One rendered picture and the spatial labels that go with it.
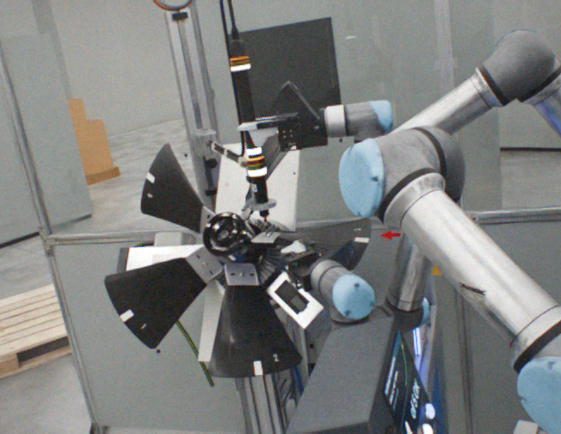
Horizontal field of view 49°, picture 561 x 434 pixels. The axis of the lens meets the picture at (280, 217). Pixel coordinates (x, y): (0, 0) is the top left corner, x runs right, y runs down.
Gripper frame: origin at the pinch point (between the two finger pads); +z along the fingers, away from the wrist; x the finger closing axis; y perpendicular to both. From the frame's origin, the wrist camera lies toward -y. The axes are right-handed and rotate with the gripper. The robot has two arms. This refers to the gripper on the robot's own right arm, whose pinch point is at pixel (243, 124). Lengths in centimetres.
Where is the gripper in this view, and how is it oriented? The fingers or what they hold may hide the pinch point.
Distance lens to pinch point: 152.3
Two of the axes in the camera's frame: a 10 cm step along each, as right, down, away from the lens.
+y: 1.4, 9.5, 2.8
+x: 1.1, -3.0, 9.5
